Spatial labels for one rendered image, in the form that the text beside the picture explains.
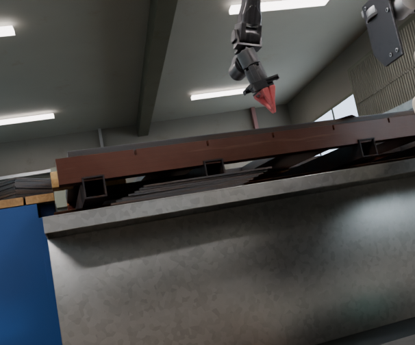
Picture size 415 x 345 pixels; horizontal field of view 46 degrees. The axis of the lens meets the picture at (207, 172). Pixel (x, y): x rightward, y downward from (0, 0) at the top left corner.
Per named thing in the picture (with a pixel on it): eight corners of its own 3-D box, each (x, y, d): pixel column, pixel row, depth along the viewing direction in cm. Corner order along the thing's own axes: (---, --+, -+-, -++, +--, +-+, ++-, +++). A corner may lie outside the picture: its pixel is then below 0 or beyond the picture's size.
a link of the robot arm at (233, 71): (234, 26, 145) (261, 30, 148) (222, 44, 156) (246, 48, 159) (236, 64, 143) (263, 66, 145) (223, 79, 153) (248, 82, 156)
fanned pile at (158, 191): (93, 218, 108) (90, 200, 109) (255, 192, 120) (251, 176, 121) (97, 211, 97) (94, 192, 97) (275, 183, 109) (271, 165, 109)
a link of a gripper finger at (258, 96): (263, 118, 147) (250, 91, 148) (282, 111, 149) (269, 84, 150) (272, 111, 141) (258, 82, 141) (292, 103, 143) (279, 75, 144)
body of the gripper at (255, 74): (244, 97, 147) (233, 75, 147) (272, 87, 150) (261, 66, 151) (252, 89, 141) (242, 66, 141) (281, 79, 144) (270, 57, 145)
